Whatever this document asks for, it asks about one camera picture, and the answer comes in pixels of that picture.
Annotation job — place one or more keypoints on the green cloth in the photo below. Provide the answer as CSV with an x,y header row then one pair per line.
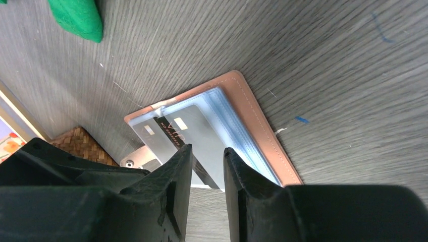
x,y
78,17

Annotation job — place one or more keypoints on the grey VIP credit card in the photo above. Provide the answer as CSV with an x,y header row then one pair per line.
x,y
190,126

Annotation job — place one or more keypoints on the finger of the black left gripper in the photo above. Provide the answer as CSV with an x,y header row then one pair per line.
x,y
39,163

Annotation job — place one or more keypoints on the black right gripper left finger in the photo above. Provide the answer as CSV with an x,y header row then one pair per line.
x,y
152,209

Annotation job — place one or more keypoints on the tan leather card holder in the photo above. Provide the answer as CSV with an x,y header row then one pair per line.
x,y
232,110

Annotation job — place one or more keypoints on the brown woven basket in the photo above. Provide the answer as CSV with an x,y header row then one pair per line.
x,y
80,143

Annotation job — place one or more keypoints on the orange floral cloth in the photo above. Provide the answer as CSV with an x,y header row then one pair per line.
x,y
11,141

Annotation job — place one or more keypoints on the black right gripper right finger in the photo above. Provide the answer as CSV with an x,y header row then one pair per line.
x,y
260,210

